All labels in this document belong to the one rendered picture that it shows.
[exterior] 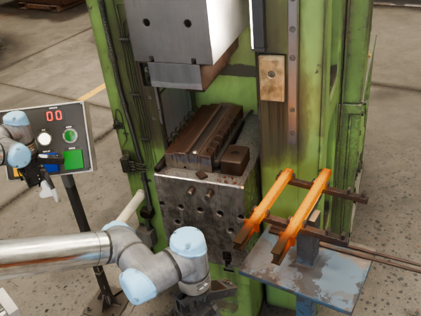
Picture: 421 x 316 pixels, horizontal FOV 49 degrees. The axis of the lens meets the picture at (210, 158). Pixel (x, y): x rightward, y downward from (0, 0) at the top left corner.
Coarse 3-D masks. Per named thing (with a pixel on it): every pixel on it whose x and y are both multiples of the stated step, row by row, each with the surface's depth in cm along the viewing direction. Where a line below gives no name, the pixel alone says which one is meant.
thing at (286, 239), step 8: (320, 176) 155; (328, 176) 155; (320, 184) 151; (312, 192) 148; (320, 192) 150; (304, 200) 145; (312, 200) 145; (304, 208) 142; (296, 216) 139; (304, 216) 140; (288, 224) 137; (296, 224) 136; (280, 232) 133; (288, 232) 134; (296, 232) 135; (280, 240) 130; (288, 240) 132; (280, 248) 127; (288, 248) 132; (280, 256) 129; (280, 264) 128
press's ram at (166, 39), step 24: (144, 0) 148; (168, 0) 145; (192, 0) 142; (216, 0) 148; (240, 0) 170; (144, 24) 153; (168, 24) 150; (192, 24) 147; (216, 24) 150; (240, 24) 174; (144, 48) 158; (168, 48) 155; (192, 48) 152; (216, 48) 153
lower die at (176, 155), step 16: (208, 112) 205; (224, 112) 201; (240, 112) 204; (192, 128) 195; (224, 128) 191; (176, 144) 187; (192, 144) 182; (208, 144) 182; (176, 160) 182; (192, 160) 179; (208, 160) 176
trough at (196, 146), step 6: (222, 108) 207; (216, 114) 202; (222, 114) 203; (210, 120) 197; (216, 120) 199; (210, 126) 195; (204, 132) 191; (198, 138) 186; (204, 138) 188; (198, 144) 184; (192, 150) 180
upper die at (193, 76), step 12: (228, 48) 179; (156, 72) 162; (168, 72) 160; (180, 72) 158; (192, 72) 157; (204, 72) 159; (216, 72) 170; (156, 84) 165; (168, 84) 163; (180, 84) 161; (192, 84) 159; (204, 84) 160
